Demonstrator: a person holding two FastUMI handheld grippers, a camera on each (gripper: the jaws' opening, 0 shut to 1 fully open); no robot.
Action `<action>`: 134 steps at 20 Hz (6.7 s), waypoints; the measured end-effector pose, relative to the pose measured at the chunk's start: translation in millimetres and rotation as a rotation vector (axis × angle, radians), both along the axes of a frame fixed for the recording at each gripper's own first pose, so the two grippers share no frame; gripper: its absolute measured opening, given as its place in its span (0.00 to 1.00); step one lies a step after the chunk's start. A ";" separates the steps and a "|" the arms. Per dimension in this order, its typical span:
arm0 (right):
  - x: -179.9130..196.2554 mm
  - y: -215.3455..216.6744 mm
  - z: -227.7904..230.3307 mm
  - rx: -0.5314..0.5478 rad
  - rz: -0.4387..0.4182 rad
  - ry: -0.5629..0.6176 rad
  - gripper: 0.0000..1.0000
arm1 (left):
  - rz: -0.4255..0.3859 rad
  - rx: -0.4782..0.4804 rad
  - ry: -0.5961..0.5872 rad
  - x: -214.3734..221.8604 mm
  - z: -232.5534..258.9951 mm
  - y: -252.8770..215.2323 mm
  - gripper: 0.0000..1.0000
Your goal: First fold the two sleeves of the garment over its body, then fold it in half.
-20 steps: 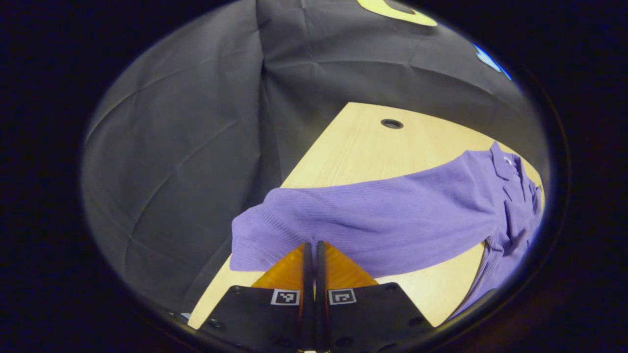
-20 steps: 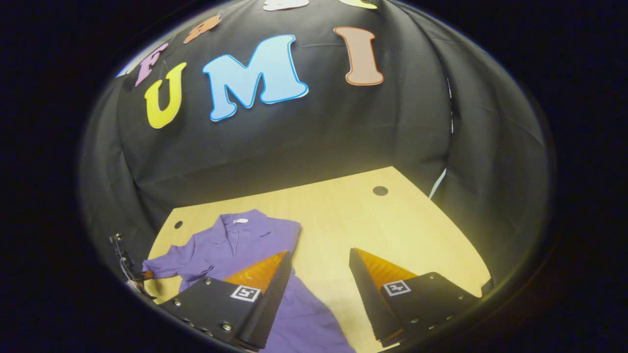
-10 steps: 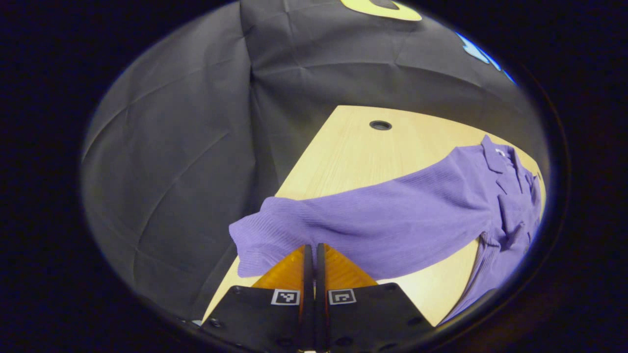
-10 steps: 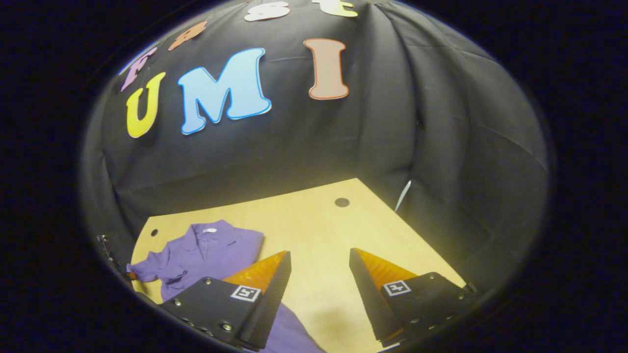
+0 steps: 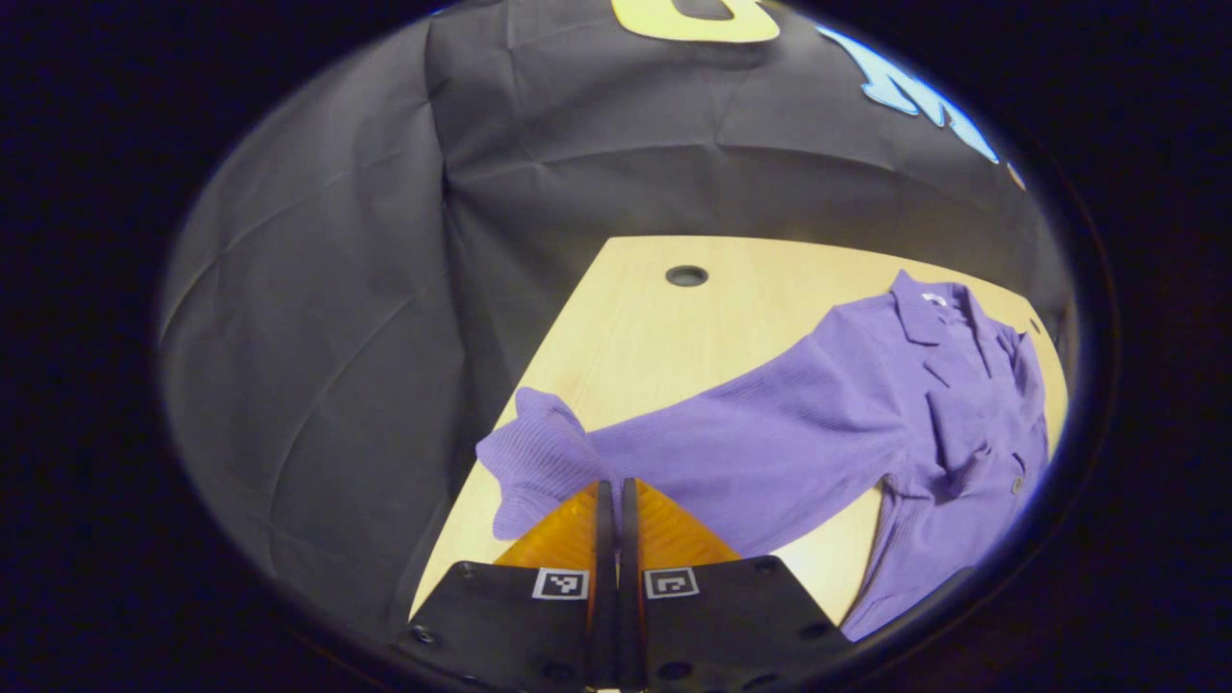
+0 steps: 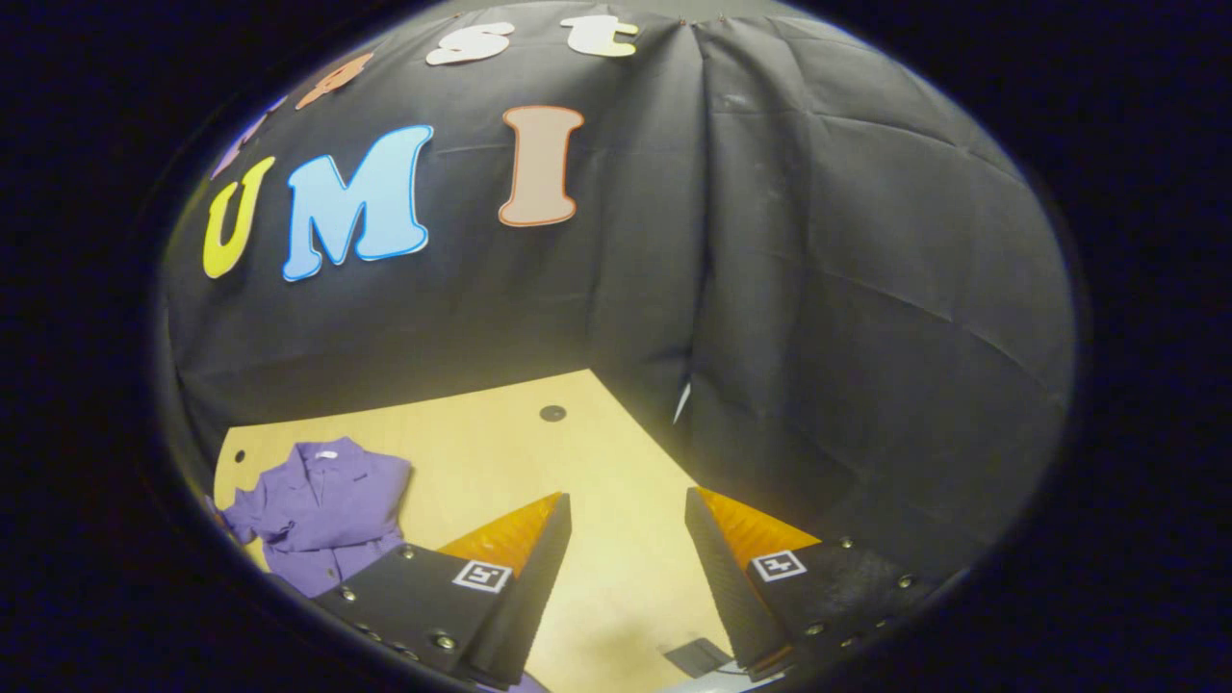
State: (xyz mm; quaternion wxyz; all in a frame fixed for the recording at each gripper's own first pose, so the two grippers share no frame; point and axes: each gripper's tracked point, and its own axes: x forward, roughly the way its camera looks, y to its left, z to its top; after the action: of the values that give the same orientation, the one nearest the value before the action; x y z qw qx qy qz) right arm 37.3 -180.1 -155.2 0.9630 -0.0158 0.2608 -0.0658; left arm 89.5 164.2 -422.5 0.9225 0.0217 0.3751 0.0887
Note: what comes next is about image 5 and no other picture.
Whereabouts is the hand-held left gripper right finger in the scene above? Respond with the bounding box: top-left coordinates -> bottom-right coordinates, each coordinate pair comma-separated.
621,476 -> 853,693

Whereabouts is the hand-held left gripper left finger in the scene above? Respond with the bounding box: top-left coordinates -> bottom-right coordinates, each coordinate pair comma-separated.
395,478 -> 617,693

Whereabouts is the black backdrop cloth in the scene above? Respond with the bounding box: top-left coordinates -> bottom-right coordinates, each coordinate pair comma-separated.
159,0 -> 1074,622

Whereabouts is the purple ribbed button shirt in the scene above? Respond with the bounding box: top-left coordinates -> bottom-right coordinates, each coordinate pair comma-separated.
476,269 -> 1052,641

